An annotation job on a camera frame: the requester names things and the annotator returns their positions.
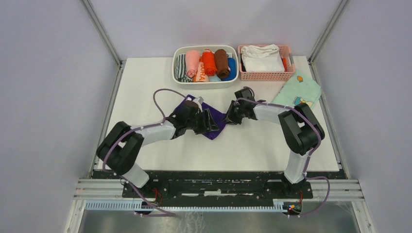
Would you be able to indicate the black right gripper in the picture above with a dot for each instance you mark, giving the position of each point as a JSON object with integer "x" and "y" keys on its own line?
{"x": 230, "y": 116}

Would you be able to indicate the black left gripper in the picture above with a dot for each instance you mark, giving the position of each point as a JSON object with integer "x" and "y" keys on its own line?
{"x": 207, "y": 125}

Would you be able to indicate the purple towel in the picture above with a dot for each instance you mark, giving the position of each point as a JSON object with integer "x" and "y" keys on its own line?
{"x": 217, "y": 116}

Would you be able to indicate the pink towel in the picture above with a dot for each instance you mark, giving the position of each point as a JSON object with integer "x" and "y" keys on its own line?
{"x": 192, "y": 59}

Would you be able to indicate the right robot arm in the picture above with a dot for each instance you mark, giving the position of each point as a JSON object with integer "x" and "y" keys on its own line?
{"x": 301, "y": 129}

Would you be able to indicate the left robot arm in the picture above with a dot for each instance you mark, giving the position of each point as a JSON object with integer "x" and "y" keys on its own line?
{"x": 120, "y": 147}

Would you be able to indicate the light blue rolled towel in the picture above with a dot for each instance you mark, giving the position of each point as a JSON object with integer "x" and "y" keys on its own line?
{"x": 214, "y": 78}

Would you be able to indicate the orange white lettered rolled towel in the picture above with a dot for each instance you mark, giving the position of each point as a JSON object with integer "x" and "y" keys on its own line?
{"x": 200, "y": 76}

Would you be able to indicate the dark blue rolled towel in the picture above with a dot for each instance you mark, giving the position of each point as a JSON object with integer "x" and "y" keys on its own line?
{"x": 232, "y": 70}

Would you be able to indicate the green white striped rolled towel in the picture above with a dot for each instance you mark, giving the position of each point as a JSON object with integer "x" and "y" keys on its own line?
{"x": 180, "y": 73}

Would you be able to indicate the red orange rolled towel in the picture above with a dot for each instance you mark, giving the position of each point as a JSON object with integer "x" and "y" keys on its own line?
{"x": 209, "y": 62}

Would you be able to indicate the brown rolled towel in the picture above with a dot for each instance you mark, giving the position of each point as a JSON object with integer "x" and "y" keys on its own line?
{"x": 221, "y": 63}

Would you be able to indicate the white cloth in basket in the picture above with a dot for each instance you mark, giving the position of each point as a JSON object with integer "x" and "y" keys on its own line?
{"x": 262, "y": 59}

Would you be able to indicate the pink plastic basket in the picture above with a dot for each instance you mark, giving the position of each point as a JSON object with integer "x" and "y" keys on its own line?
{"x": 288, "y": 62}

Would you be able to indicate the mint green cartoon towel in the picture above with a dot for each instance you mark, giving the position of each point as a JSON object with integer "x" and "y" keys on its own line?
{"x": 299, "y": 88}

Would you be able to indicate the white plastic tub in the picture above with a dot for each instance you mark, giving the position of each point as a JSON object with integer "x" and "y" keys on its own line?
{"x": 205, "y": 85}

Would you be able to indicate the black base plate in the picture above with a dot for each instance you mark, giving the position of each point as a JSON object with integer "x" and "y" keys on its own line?
{"x": 220, "y": 189}

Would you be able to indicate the aluminium rail front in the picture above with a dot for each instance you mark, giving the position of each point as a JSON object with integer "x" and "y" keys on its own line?
{"x": 98, "y": 194}

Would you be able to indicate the aluminium frame post right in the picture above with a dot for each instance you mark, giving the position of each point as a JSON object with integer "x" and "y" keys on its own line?
{"x": 327, "y": 31}

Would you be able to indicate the aluminium frame post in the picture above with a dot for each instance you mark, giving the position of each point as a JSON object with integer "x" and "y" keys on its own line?
{"x": 327, "y": 31}
{"x": 98, "y": 25}

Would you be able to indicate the aluminium frame post left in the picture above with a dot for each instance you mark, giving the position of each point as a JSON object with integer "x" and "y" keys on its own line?
{"x": 98, "y": 25}

